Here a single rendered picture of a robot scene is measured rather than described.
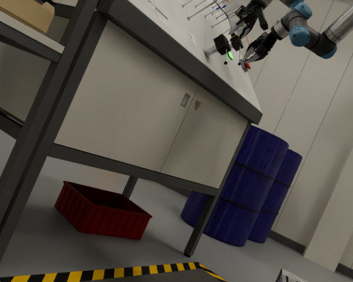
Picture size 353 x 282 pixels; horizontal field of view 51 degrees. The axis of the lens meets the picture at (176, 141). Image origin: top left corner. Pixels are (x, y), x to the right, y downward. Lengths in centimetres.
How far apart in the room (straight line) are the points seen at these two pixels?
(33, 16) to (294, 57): 356
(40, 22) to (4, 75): 40
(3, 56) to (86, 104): 40
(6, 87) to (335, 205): 326
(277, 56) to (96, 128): 330
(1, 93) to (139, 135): 48
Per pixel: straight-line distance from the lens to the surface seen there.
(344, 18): 164
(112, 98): 122
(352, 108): 422
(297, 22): 163
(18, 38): 96
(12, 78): 134
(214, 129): 175
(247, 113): 189
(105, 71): 118
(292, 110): 416
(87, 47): 112
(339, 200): 396
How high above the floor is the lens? 56
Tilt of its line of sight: 1 degrees down
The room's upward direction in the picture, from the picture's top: 24 degrees clockwise
